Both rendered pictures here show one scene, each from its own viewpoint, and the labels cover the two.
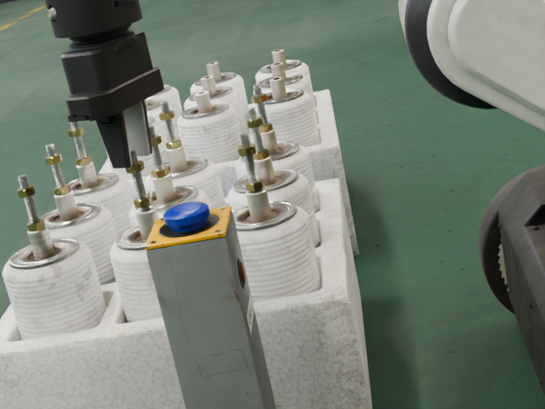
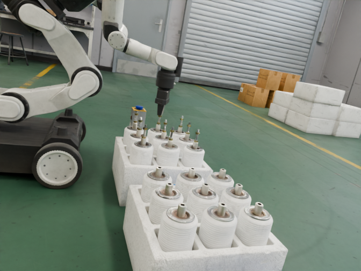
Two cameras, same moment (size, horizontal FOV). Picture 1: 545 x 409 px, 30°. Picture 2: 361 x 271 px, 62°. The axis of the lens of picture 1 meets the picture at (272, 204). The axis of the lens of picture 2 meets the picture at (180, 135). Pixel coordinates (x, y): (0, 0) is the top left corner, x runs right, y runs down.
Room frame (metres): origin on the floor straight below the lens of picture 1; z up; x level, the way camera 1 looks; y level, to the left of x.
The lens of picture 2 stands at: (2.39, -0.40, 0.66)
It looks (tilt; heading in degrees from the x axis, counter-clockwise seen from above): 16 degrees down; 154
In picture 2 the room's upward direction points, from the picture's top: 10 degrees clockwise
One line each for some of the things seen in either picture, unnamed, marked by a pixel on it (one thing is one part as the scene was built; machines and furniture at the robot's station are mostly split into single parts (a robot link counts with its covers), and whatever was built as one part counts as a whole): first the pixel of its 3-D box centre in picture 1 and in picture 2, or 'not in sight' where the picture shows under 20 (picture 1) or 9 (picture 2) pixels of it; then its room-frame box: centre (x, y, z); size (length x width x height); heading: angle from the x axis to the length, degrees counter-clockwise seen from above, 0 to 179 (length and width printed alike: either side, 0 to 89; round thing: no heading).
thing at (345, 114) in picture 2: not in sight; (340, 112); (-0.20, 3.00, 0.27); 0.39 x 0.39 x 0.18; 84
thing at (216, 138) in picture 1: (217, 166); (186, 200); (1.55, 0.07, 0.16); 0.10 x 0.10 x 0.18
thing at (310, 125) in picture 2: not in sight; (309, 122); (-0.26, 2.58, 0.09); 0.39 x 0.39 x 0.18; 86
